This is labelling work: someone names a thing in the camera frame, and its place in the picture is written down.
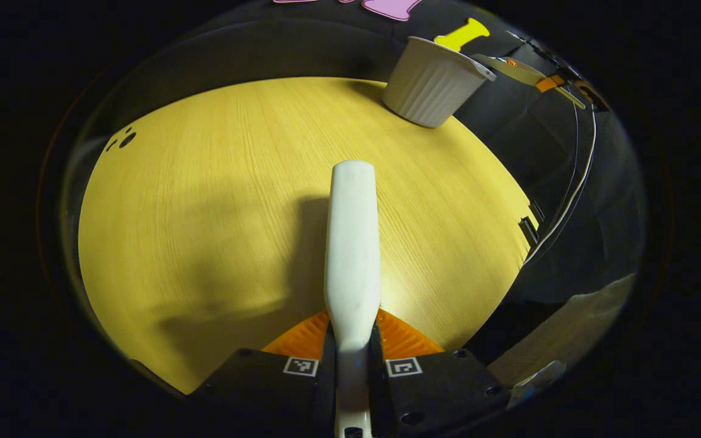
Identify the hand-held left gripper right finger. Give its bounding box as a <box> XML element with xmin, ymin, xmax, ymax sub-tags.
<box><xmin>368</xmin><ymin>308</ymin><xmax>509</xmax><ymax>438</ymax></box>

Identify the wooden desktop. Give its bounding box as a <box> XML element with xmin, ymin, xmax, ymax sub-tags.
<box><xmin>78</xmin><ymin>76</ymin><xmax>540</xmax><ymax>396</ymax></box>

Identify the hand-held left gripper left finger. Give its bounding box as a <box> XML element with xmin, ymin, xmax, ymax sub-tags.
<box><xmin>189</xmin><ymin>310</ymin><xmax>336</xmax><ymax>438</ymax></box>

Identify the small white broom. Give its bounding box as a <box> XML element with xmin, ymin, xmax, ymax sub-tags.
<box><xmin>324</xmin><ymin>160</ymin><xmax>383</xmax><ymax>438</ymax></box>

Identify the white ribbed garbage bin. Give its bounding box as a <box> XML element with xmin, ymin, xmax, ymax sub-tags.
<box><xmin>382</xmin><ymin>36</ymin><xmax>498</xmax><ymax>129</ymax></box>

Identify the white dustpan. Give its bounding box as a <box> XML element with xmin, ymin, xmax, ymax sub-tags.
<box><xmin>471</xmin><ymin>53</ymin><xmax>587</xmax><ymax>111</ymax></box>

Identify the white cable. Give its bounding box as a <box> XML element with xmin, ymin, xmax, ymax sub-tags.
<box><xmin>524</xmin><ymin>100</ymin><xmax>598</xmax><ymax>263</ymax></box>

